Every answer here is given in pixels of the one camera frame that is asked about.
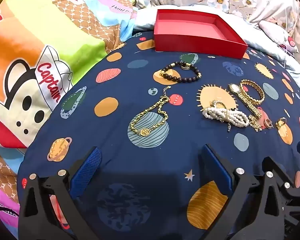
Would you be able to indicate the red cardboard box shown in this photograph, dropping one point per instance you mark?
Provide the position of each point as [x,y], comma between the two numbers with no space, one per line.
[190,45]

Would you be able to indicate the gold wristwatch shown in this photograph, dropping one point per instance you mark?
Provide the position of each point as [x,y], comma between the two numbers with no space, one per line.
[233,88]

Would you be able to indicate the pink printed pillow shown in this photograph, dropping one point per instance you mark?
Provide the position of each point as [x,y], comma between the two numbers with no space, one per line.
[275,32]

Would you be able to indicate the navy planet print blanket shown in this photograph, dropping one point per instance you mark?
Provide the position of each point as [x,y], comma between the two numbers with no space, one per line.
[115,142]

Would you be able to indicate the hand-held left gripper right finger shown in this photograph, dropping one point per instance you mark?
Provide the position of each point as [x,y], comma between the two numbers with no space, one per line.
[216,166]

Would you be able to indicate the colourful cartoon monkey quilt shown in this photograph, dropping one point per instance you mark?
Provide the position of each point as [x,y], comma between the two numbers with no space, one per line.
[27,42]

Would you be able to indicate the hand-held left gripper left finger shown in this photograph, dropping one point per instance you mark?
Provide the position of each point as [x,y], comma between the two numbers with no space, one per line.
[87,170]

